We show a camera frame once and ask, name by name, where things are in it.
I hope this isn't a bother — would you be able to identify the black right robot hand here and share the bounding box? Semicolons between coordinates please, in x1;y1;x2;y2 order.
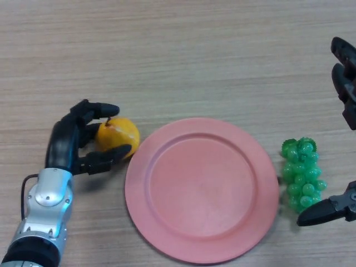
296;36;356;227

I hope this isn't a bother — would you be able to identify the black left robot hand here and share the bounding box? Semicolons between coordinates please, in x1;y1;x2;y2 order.
45;99;132;176

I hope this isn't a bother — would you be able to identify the yellow pear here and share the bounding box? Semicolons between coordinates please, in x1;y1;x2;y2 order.
94;116;141;161

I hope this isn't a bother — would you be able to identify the pink round plate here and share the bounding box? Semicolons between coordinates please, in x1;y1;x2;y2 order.
124;117;280;265

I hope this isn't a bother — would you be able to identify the green plastic grape bunch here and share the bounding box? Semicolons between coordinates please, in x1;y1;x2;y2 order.
280;136;328;215

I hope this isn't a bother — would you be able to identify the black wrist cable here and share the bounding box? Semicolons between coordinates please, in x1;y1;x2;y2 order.
21;174;39;220

